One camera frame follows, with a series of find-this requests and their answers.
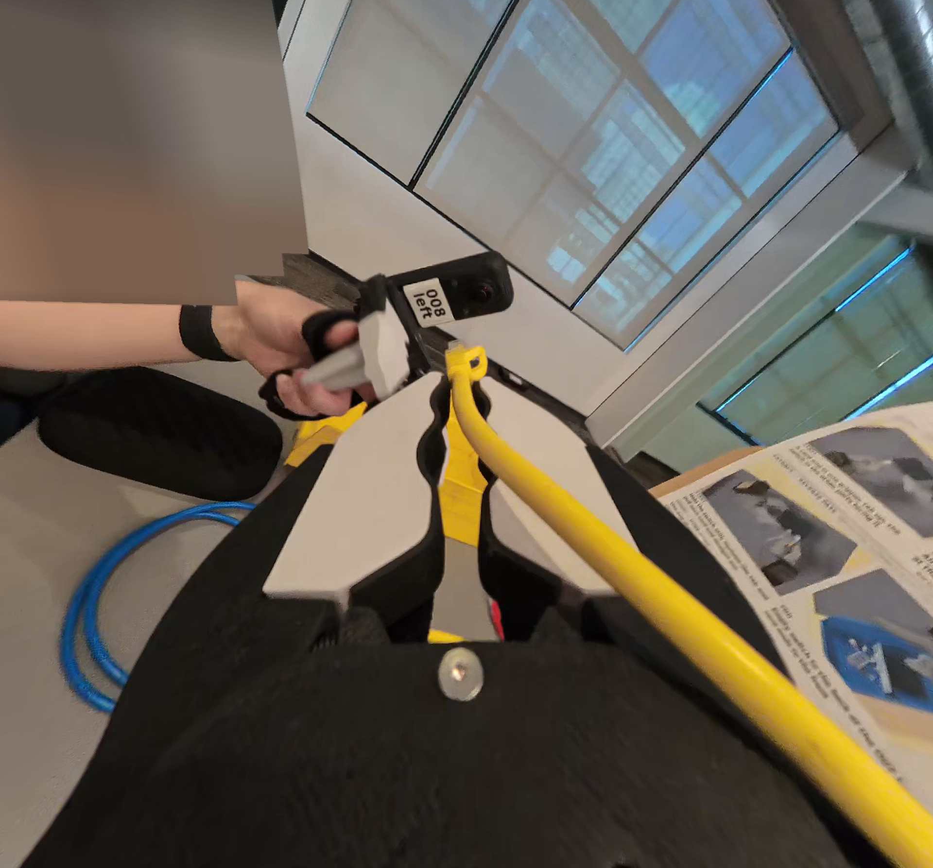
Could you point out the yellow plastic bin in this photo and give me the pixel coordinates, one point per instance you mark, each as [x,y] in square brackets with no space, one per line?
[463,489]

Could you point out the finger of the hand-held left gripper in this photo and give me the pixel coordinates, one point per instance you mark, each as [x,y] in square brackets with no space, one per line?
[386,358]

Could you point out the person's left hand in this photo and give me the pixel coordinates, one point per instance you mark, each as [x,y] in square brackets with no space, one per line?
[277,329]

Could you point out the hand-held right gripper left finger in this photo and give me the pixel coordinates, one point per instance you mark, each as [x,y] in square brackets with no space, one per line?
[350,518]

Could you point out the large window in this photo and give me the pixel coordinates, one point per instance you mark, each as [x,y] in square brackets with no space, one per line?
[583,117]

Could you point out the black mesh armrest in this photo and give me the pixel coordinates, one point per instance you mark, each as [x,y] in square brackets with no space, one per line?
[160,431]

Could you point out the printed instruction sheet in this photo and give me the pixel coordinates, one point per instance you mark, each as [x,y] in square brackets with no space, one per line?
[816,555]

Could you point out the black wristband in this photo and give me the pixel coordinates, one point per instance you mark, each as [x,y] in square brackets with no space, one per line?
[204,332]

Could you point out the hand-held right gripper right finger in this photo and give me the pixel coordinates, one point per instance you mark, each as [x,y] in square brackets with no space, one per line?
[547,518]

